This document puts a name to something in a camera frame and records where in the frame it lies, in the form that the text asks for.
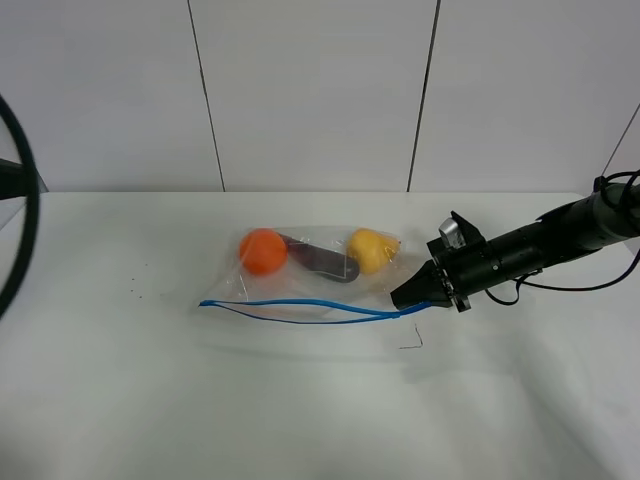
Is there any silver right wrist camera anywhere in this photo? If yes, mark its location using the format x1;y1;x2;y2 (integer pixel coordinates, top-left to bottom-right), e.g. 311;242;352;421
439;211;485;250

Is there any orange fruit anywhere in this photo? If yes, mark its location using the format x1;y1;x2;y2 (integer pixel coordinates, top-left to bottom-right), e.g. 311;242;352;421
238;228;288;276

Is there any dark purple eggplant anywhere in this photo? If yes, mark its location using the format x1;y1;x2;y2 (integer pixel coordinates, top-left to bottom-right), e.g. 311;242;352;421
280;234;360;284

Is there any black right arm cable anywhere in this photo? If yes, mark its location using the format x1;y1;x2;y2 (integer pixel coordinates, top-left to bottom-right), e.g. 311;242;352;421
482;169;640;306

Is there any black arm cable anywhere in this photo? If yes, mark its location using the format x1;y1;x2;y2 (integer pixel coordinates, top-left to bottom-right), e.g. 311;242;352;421
0;92;43;319
482;169;640;306

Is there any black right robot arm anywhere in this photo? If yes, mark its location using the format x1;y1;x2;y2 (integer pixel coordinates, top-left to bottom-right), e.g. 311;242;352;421
391;172;639;312

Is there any clear zip bag blue seal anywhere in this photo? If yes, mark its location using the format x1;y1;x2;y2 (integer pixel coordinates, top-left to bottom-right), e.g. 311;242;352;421
196;226;432;325

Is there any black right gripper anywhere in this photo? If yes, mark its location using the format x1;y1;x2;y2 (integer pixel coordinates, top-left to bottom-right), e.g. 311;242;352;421
391;235;495;313

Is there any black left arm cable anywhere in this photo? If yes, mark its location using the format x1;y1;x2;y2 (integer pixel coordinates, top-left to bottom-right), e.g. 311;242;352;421
0;92;43;319

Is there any yellow pear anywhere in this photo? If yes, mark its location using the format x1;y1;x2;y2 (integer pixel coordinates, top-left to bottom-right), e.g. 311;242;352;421
346;229;401;275

